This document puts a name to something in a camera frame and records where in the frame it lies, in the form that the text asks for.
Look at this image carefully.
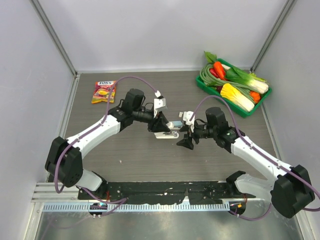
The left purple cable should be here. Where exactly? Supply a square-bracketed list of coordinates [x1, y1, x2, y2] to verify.
[54, 75, 162, 218]

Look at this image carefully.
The orange carrot toy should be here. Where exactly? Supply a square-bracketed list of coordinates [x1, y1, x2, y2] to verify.
[213, 61, 226, 80]

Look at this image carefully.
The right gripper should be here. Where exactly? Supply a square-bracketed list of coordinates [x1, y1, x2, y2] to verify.
[177, 119, 217, 150]

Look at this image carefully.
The purple cable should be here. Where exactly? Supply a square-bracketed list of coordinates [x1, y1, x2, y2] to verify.
[190, 94, 320, 222]
[54, 75, 162, 218]

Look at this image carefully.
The small orange tomato toy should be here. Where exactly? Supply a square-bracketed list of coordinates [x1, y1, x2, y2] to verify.
[250, 91, 261, 104]

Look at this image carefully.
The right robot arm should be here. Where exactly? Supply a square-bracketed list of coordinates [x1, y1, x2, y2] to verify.
[177, 107, 315, 219]

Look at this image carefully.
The green long beans bundle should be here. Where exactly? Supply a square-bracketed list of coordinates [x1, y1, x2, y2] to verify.
[199, 63, 253, 101]

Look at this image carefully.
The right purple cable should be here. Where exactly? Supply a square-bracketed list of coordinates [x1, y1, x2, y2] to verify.
[190, 94, 320, 222]

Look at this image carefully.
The purple onion toy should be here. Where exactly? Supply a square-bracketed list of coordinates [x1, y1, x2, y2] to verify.
[215, 86, 223, 93]

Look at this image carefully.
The red pepper toy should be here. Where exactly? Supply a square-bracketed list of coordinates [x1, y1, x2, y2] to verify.
[209, 68, 220, 79]

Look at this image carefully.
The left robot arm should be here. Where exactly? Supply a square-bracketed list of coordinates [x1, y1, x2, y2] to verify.
[45, 88, 174, 200]

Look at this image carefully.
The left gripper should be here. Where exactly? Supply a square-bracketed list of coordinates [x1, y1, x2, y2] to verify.
[132, 107, 171, 133]

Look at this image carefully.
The blue white stapler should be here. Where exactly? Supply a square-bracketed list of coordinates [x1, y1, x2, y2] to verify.
[153, 120, 183, 140]

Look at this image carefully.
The napa cabbage toy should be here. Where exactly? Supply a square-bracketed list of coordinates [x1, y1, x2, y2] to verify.
[220, 83, 255, 112]

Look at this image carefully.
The candy bag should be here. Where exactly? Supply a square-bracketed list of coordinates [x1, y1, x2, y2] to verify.
[91, 81, 116, 104]

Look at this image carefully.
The bok choy toy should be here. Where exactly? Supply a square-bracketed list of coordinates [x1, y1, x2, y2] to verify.
[226, 66, 269, 94]

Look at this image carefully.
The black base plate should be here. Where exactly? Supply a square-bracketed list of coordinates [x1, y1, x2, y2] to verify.
[77, 181, 255, 205]

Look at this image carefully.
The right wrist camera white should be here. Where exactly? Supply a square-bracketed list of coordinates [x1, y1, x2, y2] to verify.
[178, 111, 195, 133]

